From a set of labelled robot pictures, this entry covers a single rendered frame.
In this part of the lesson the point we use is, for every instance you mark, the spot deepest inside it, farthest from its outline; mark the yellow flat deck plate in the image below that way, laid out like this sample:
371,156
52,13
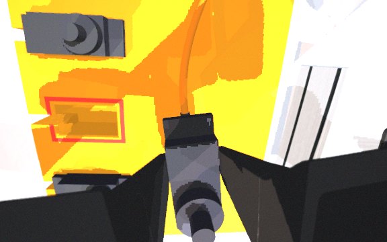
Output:
107,73

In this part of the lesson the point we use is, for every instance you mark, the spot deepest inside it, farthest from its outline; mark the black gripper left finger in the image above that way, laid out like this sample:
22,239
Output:
134,211

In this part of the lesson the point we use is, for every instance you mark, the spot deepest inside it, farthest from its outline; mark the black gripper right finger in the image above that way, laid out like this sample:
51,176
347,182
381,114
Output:
277,203

